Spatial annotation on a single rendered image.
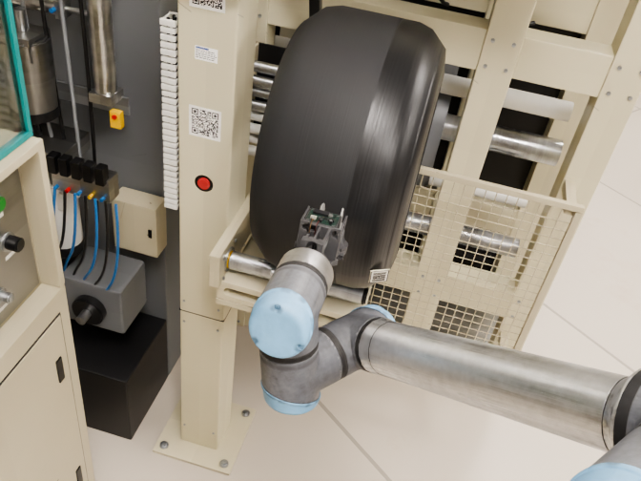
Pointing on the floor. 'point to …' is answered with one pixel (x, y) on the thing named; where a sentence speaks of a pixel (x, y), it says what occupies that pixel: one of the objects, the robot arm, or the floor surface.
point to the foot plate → (219, 458)
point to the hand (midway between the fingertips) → (332, 222)
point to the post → (211, 204)
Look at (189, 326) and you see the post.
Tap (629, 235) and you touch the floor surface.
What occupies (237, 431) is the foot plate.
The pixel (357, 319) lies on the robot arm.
